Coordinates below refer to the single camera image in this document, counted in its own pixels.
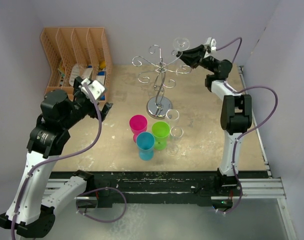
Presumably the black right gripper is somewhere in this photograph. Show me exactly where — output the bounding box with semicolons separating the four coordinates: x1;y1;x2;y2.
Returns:
176;45;218;73

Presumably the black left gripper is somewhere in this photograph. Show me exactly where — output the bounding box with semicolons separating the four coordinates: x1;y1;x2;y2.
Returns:
60;77;112;130

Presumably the clear wine glass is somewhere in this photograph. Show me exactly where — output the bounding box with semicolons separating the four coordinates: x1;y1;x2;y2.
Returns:
172;37;192;76
166;126;184;156

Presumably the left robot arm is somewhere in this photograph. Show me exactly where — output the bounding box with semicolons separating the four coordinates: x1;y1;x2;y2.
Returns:
0;77;112;239

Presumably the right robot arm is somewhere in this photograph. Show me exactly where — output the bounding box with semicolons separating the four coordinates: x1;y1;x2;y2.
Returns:
176;44;252;196

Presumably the chrome wine glass rack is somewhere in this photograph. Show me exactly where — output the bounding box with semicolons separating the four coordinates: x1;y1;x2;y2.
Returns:
132;44;192;120

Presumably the tall clear flute glass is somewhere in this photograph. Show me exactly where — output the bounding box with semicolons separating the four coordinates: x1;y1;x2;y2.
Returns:
165;109;180;130

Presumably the white blue small box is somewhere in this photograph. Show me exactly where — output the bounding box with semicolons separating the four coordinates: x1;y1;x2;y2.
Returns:
96;71;106;85

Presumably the pink plastic goblet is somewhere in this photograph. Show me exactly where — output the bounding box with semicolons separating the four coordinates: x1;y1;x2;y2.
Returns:
129;114;148;143

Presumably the white green small box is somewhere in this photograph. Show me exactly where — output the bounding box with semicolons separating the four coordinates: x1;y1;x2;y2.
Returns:
81;67;93;79

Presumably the yellow small bottle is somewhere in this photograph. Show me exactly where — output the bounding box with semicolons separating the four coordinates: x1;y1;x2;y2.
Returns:
99;60;106;70

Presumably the white oval label card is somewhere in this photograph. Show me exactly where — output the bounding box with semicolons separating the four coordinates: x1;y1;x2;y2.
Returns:
68;64;80;86

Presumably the blue plastic goblet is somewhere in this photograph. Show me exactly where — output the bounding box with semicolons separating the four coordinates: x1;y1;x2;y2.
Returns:
136;131;155;161

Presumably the green plastic goblet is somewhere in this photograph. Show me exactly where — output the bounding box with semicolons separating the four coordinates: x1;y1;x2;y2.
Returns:
152;121;170;151

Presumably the colourful booklet in organizer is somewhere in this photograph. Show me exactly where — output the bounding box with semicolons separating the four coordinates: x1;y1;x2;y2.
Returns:
57;61;65;87

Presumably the peach plastic file organizer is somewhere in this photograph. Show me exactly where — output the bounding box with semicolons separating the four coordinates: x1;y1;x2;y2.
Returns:
40;27;113;100

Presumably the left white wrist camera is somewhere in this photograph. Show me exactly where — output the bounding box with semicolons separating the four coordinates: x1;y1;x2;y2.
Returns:
80;78;107;101

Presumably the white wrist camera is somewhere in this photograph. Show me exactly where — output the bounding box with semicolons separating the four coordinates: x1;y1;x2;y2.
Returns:
204;37;217;53
80;78;107;101

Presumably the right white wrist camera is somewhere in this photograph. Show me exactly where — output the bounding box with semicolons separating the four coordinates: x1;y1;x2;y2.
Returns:
204;37;217;53

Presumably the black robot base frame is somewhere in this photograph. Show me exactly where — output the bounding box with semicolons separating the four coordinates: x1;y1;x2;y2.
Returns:
74;170;267;209

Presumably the aluminium rail frame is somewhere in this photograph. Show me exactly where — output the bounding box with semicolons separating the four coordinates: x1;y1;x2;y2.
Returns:
21;65;299;240

